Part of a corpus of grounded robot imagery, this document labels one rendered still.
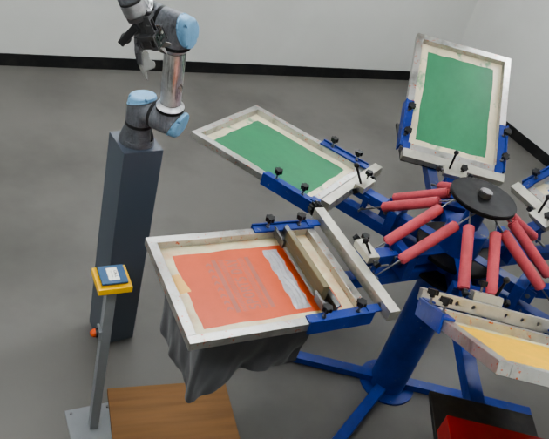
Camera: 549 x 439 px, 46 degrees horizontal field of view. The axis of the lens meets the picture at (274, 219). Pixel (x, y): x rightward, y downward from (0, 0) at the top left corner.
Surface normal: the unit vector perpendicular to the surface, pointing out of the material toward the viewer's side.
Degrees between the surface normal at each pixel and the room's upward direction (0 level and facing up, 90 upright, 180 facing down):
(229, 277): 0
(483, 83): 32
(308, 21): 90
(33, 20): 90
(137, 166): 90
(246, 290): 0
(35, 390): 0
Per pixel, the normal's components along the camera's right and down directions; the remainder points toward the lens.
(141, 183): 0.50, 0.61
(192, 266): 0.24, -0.78
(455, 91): 0.15, -0.36
